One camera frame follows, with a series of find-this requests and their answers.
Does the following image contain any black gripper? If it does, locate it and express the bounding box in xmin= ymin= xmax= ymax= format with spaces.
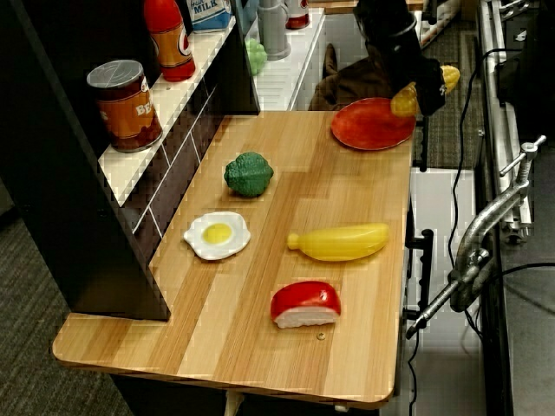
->
xmin=368 ymin=29 xmax=447 ymax=118

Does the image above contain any black toy kitchen shelf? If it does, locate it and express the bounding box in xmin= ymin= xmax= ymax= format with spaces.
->
xmin=0 ymin=0 xmax=261 ymax=322

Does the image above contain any aluminium frame rail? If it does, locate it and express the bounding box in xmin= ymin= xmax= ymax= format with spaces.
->
xmin=476 ymin=0 xmax=535 ymax=237

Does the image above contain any yellow toy corn cob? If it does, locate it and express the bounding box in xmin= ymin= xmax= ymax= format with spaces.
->
xmin=389 ymin=64 xmax=461 ymax=119

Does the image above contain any red white toy can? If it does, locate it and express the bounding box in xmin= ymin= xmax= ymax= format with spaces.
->
xmin=284 ymin=0 xmax=311 ymax=30

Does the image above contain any yellow toy banana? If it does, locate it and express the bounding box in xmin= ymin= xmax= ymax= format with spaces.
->
xmin=286 ymin=222 xmax=390 ymax=263

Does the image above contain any red toy tuna sushi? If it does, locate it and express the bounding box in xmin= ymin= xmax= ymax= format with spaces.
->
xmin=270 ymin=280 xmax=342 ymax=329

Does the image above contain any brown toy beans can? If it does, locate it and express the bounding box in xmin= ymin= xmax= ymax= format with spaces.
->
xmin=86 ymin=59 xmax=164 ymax=153

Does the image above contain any red round plate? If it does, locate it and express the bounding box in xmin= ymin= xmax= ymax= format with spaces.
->
xmin=330 ymin=97 xmax=416 ymax=152

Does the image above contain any long black drawer handle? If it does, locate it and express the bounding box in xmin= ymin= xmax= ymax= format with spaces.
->
xmin=403 ymin=229 xmax=434 ymax=322

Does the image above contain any grey metal c-clamp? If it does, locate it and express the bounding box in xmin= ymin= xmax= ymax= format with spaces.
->
xmin=405 ymin=134 xmax=547 ymax=340

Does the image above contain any thin black cable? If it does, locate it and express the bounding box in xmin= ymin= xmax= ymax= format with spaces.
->
xmin=446 ymin=46 xmax=521 ymax=270

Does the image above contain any white toy kitchen counter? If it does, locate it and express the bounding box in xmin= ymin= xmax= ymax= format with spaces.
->
xmin=251 ymin=7 xmax=327 ymax=112

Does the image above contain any green toy broccoli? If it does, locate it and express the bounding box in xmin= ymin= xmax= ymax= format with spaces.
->
xmin=223 ymin=151 xmax=275 ymax=198

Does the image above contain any red orange toy bottle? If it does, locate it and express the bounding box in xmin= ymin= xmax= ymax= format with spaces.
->
xmin=143 ymin=0 xmax=196 ymax=82

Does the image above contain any blue white milk carton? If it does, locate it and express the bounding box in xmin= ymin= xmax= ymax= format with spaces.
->
xmin=186 ymin=0 xmax=233 ymax=34

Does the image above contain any brown cloth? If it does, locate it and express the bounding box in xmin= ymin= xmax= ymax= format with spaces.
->
xmin=308 ymin=42 xmax=401 ymax=112

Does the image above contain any short black drawer handle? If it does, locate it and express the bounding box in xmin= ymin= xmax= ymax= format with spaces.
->
xmin=411 ymin=115 xmax=430 ymax=172

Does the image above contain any white cabinet front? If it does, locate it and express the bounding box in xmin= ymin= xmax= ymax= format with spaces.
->
xmin=406 ymin=167 xmax=483 ymax=416

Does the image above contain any light green toy vegetable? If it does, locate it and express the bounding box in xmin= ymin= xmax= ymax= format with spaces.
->
xmin=245 ymin=37 xmax=269 ymax=77

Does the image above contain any grey toy cup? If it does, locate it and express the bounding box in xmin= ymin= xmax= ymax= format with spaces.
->
xmin=257 ymin=0 xmax=292 ymax=61

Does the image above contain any white toy fried egg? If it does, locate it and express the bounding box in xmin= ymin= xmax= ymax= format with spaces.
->
xmin=183 ymin=211 xmax=252 ymax=261

